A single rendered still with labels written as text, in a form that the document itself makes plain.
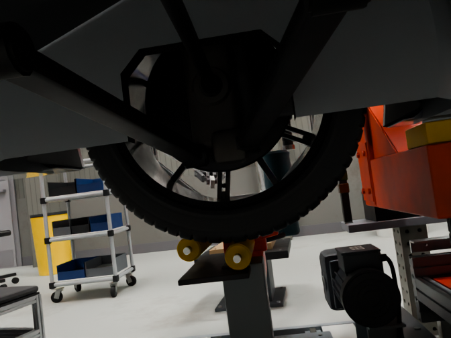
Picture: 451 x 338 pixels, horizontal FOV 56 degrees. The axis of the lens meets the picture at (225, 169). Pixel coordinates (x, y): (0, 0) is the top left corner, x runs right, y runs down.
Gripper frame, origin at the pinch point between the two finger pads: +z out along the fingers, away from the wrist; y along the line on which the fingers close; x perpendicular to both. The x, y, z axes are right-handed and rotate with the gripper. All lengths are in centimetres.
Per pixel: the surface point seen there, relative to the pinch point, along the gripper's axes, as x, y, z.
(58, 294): -121, 99, -139
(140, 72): 37, 22, 34
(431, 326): -51, -84, 12
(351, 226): -16, -54, 0
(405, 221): -13, -73, 3
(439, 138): 27, -45, 62
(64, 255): -160, 138, -292
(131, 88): 34, 24, 38
